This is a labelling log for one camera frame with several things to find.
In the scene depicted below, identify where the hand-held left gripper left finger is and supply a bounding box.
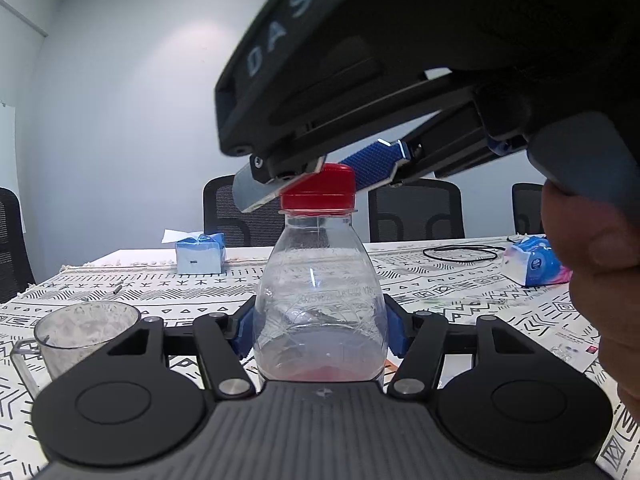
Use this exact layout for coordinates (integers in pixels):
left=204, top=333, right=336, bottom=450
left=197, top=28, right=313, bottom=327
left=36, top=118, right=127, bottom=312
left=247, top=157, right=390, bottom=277
left=107, top=299, right=257, bottom=402

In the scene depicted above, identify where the clear plastic measuring cup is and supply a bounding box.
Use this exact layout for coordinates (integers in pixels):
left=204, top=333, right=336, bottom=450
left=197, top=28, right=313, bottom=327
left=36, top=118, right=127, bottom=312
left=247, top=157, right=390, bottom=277
left=10, top=301, right=144, bottom=397

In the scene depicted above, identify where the person's right hand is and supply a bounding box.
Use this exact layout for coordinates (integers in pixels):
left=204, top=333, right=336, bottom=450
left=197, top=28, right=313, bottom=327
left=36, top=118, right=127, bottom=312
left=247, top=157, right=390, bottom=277
left=541, top=180, right=640, bottom=428

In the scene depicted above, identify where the red bottle cap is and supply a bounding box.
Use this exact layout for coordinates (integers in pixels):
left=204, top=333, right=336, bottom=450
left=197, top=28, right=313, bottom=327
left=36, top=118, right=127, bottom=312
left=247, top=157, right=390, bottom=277
left=279, top=163, right=359, bottom=212

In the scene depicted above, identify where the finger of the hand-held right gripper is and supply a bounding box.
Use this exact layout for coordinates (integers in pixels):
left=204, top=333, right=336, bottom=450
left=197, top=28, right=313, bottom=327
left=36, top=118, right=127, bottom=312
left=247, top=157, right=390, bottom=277
left=340, top=102, right=527, bottom=192
left=232, top=154, right=327, bottom=214

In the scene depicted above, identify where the black mesh office chair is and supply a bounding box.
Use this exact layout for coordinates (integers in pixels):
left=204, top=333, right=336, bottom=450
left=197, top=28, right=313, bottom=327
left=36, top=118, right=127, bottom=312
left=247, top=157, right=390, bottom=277
left=0, top=187, right=37, bottom=304
left=368, top=179, right=466, bottom=244
left=511, top=183, right=547, bottom=235
left=202, top=175, right=287, bottom=249

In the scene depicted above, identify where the blue tissue box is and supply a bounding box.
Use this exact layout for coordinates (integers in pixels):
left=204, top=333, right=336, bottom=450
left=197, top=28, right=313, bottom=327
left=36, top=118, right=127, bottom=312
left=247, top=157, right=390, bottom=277
left=162, top=228, right=226, bottom=276

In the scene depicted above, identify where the patterned white tablecloth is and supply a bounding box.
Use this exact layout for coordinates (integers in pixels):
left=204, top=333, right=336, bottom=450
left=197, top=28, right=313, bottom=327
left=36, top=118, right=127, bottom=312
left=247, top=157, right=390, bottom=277
left=0, top=235, right=640, bottom=480

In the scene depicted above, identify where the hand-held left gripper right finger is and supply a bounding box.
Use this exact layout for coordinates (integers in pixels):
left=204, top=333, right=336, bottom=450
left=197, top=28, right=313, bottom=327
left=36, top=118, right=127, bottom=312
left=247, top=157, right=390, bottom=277
left=384, top=294, right=542, bottom=402

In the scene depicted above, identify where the blue soft tissue pack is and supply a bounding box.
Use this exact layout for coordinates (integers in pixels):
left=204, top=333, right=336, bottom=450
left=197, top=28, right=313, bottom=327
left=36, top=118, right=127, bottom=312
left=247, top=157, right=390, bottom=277
left=502, top=236, right=574, bottom=289

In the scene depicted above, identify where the black cable loop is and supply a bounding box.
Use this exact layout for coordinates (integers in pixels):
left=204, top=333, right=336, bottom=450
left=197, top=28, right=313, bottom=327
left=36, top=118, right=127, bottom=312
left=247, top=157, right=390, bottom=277
left=422, top=244, right=499, bottom=262

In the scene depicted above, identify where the clear plastic bottle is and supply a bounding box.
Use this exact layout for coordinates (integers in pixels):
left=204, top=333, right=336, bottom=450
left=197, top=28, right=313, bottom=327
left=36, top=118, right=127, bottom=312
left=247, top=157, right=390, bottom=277
left=252, top=205, right=389, bottom=392

